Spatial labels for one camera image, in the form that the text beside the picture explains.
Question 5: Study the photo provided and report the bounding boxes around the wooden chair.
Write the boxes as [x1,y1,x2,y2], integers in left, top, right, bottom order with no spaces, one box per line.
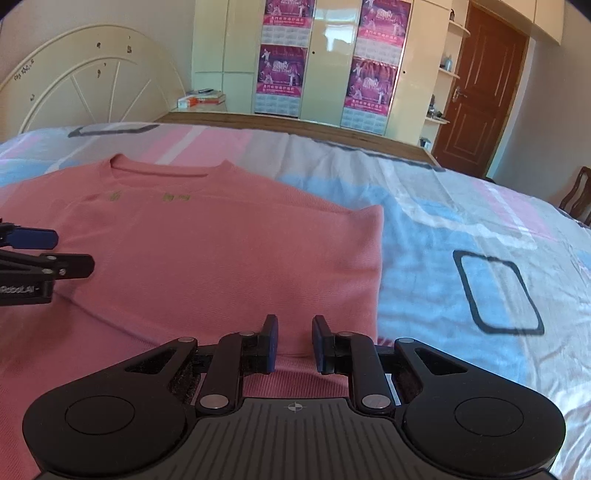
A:
[558,166,591,228]

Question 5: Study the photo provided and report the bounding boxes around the wooden bed frame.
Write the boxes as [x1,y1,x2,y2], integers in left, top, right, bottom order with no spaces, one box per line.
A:
[154,111,447,172]

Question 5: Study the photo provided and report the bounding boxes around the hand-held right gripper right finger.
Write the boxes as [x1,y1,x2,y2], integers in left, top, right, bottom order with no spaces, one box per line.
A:
[312,315,481,418]

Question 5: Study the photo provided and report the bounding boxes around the pink wall poster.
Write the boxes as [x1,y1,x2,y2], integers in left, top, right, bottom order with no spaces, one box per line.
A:
[253,44,309,116]
[341,56,399,130]
[263,0,317,45]
[358,0,413,59]

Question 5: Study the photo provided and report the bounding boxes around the stack of books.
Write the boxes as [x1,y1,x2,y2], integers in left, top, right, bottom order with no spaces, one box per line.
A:
[187,89,227,107]

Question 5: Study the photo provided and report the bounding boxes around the cream arched headboard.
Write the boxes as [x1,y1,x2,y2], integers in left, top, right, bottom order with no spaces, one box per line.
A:
[0,24,187,136]

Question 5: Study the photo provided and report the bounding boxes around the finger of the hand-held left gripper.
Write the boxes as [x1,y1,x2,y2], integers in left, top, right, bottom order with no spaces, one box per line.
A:
[0,252,96,284]
[0,222,60,250]

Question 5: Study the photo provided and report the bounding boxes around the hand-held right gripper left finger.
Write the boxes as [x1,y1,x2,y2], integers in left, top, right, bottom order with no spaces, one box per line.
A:
[113,315,280,416]

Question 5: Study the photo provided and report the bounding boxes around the cream wardrobe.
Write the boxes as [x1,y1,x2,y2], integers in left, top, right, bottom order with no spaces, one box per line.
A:
[191,0,472,140]

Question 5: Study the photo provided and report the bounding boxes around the brown wooden door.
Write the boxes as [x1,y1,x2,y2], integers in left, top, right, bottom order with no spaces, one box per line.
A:
[431,6,530,179]

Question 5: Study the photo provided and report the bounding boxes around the pink sweater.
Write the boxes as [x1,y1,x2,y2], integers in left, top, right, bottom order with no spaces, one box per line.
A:
[0,154,385,480]

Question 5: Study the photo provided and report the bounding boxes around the patterned pastel bedsheet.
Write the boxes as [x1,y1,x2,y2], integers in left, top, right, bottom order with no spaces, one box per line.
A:
[0,121,591,480]

